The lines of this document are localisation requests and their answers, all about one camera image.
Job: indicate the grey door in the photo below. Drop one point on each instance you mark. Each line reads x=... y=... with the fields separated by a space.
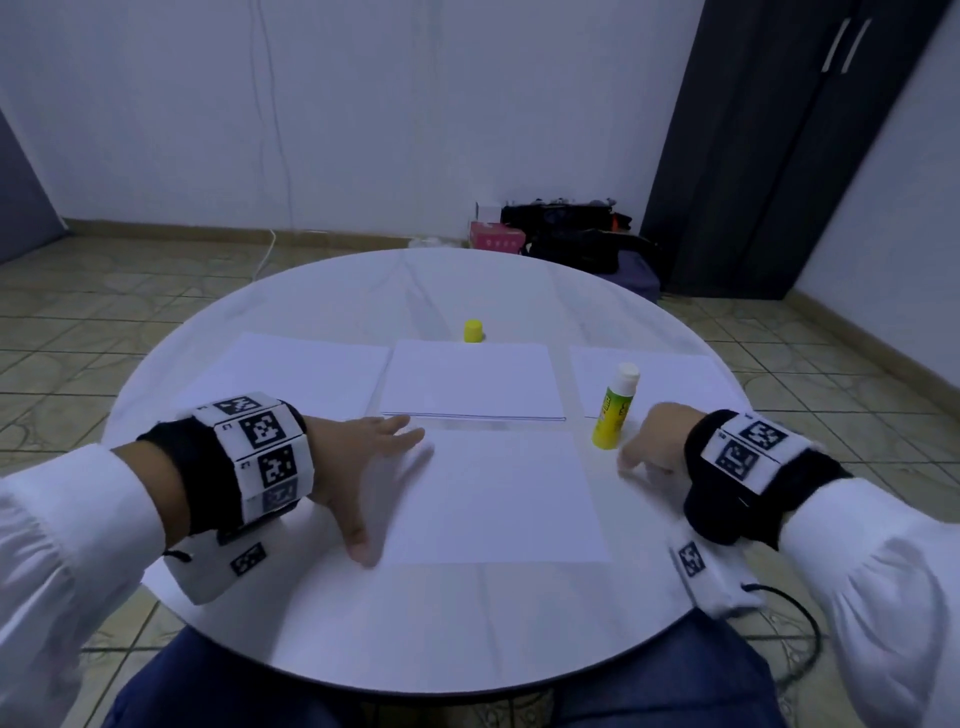
x=23 y=203

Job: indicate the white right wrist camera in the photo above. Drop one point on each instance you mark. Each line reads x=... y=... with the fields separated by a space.
x=713 y=570

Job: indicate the person's legs in blue jeans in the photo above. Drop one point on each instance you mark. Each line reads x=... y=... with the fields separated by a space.
x=675 y=683

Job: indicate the black wristband with markers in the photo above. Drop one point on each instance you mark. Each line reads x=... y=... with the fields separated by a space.
x=240 y=465
x=758 y=473

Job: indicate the person's right forearm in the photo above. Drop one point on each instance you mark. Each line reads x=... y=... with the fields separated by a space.
x=885 y=600

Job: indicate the person's left forearm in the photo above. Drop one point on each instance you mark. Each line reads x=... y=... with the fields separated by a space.
x=68 y=570

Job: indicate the blue suitcase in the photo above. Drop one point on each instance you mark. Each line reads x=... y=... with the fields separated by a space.
x=641 y=275

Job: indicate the yellow glue stick cap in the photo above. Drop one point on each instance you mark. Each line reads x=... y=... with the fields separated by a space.
x=474 y=330

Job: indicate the black wardrobe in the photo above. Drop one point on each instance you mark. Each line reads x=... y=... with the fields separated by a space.
x=780 y=135

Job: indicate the person's left hand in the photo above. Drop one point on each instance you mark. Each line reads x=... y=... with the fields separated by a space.
x=353 y=458

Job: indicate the yellow glue stick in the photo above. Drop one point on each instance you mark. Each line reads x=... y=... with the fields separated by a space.
x=615 y=405

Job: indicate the white item on floor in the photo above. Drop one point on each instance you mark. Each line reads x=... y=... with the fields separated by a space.
x=435 y=240

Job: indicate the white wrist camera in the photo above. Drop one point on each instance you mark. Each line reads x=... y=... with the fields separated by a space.
x=225 y=563
x=713 y=570

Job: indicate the black bag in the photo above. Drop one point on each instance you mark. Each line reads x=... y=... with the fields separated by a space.
x=570 y=236

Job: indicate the white paper stack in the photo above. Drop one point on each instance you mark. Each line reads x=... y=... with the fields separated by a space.
x=683 y=375
x=293 y=375

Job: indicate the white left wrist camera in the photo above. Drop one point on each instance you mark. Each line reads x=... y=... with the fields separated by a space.
x=225 y=563

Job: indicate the single white paper sheet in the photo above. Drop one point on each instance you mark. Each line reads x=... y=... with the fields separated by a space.
x=468 y=378
x=480 y=503

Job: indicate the pink box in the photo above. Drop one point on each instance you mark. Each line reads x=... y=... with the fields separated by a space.
x=498 y=237

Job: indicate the person's right hand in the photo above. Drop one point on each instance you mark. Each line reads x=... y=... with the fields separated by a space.
x=668 y=435

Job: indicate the black left wristband with markers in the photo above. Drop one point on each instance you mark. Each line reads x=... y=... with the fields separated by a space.
x=240 y=465

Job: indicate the black right wristband with markers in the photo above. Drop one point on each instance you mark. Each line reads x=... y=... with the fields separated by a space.
x=758 y=473

